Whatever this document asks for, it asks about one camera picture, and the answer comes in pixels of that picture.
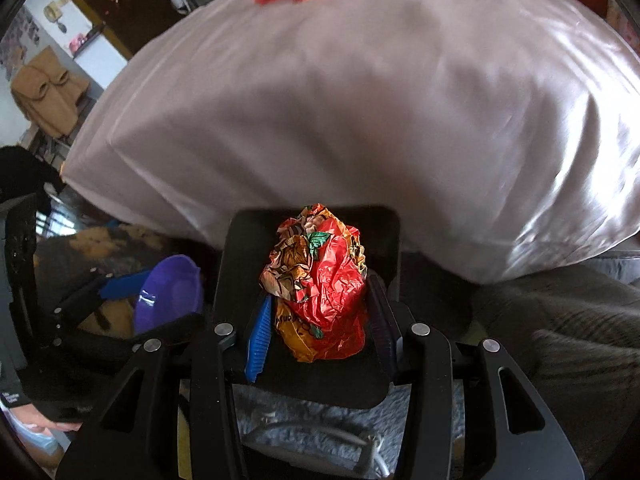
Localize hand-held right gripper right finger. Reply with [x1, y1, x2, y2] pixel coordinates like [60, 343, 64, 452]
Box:
[367, 275, 586, 480]

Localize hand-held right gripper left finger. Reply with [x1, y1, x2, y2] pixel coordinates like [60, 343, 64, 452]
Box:
[55, 295, 273, 480]

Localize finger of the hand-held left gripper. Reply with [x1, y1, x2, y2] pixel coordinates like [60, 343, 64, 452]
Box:
[52, 269, 153, 323]
[55, 312, 203, 358]

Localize purple plastic bowl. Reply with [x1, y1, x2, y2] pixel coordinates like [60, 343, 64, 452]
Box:
[132, 255, 205, 336]

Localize black square bin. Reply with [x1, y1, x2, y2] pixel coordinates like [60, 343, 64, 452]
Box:
[212, 204, 403, 408]

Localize red orange snack bag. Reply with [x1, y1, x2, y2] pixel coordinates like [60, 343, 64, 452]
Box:
[259, 203, 370, 362]

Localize person's left hand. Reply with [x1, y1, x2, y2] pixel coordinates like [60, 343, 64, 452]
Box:
[15, 402, 83, 436]

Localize brown mottled cloth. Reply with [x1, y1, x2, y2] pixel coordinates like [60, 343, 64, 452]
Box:
[35, 225, 173, 336]

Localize grey fluffy rug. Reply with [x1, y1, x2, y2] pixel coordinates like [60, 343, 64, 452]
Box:
[180, 380, 466, 480]

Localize black chair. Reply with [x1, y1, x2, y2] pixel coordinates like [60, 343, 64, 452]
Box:
[2, 195, 61, 361]

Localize black cloth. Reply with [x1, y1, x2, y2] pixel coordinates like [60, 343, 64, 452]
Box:
[0, 146, 63, 201]

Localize grey blanket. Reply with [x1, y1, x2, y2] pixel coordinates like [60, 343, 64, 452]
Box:
[450, 255, 640, 480]

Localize tan hanging coat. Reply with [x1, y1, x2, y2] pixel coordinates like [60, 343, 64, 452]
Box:
[11, 46, 91, 138]

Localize pink satin tablecloth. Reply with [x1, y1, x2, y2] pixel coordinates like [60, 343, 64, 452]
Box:
[62, 0, 640, 283]

